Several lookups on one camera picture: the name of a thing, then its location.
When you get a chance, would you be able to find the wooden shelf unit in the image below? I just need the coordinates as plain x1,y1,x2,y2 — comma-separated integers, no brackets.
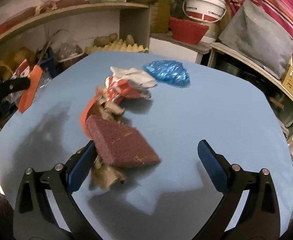
0,1,151,136

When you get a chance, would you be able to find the orange plastic piece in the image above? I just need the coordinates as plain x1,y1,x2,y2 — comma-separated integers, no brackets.
79,97,97,136

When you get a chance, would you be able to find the yellow egg carton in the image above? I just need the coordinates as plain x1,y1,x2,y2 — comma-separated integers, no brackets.
84,38,148,55

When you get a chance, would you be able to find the blue crinkled plastic wrapper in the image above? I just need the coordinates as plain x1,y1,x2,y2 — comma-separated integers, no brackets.
143,60,191,89

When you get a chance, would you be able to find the red mesh produce bag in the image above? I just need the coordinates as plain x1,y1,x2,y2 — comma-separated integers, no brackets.
0,7,38,43

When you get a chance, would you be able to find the brown paper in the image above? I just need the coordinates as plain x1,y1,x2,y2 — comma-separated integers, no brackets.
90,154,127,190
96,99,126,121

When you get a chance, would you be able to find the yellow basket of potatoes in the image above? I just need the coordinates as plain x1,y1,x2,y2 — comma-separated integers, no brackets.
0,47,37,83

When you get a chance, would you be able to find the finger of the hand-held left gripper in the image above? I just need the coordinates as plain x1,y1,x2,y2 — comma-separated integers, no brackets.
0,77,31,101

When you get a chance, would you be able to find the brown sweet potato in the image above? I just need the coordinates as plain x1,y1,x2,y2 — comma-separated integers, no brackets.
56,0,90,7

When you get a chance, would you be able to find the white low cabinet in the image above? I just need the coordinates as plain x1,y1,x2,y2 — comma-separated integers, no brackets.
149,33,212,65

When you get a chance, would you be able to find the clear plastic tub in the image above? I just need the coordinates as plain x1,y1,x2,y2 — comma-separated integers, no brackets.
56,43,85,68

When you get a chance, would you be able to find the white plastic bucket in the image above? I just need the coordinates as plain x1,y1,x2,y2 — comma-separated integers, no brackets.
182,0,227,23

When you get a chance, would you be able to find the thick maroon scouring sponge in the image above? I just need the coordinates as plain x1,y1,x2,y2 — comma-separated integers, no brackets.
86,115,161,167

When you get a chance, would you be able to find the yellow oil bottle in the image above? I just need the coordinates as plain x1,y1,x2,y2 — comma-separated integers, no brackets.
150,0,172,33

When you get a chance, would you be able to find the red woven basket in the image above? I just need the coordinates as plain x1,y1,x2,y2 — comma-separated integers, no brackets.
169,17,210,45

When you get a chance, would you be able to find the red striped cloth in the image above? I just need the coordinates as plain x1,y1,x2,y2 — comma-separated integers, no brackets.
224,0,293,63

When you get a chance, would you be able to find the red white snack wrapper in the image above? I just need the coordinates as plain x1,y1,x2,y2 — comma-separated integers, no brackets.
104,76,152,103

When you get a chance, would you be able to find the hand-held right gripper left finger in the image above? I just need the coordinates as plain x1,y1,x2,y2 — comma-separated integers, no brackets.
13,140,101,240

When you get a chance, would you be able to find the low wooden shelf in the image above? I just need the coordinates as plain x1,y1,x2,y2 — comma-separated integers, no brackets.
208,42,293,143

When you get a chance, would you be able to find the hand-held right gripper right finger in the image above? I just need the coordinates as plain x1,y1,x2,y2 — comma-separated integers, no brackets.
197,140,280,240

